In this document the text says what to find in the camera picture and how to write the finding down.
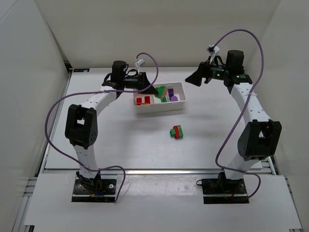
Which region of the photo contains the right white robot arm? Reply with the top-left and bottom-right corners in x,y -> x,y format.
185,50 -> 282,195

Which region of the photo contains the green red lego stack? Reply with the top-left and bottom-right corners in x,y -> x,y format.
169,125 -> 183,139

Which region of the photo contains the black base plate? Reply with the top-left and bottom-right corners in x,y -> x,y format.
71,177 -> 117,203
196,178 -> 249,204

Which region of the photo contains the white divided plastic container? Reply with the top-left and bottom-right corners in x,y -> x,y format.
133,82 -> 186,114

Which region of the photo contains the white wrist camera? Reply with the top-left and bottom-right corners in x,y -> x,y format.
135,58 -> 146,72
207,45 -> 220,57

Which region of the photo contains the purple lego plate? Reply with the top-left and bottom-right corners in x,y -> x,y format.
168,88 -> 174,98

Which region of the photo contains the green purple round lego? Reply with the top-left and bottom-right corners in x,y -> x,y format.
154,86 -> 168,99

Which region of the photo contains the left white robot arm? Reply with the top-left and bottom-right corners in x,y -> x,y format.
65,59 -> 158,193

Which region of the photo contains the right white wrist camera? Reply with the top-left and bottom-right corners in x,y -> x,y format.
207,45 -> 220,57

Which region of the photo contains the purple rounded lego brick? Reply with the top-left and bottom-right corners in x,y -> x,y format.
169,96 -> 178,102

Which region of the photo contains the red green watermelon lego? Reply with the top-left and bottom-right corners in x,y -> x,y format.
136,98 -> 142,105

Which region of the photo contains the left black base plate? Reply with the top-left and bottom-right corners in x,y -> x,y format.
71,177 -> 117,203

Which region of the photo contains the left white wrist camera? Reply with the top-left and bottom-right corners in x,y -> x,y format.
135,58 -> 146,72

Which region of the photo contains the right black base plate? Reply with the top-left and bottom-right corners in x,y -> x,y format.
196,178 -> 249,204

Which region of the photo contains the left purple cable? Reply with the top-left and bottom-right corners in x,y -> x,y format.
44,52 -> 159,203

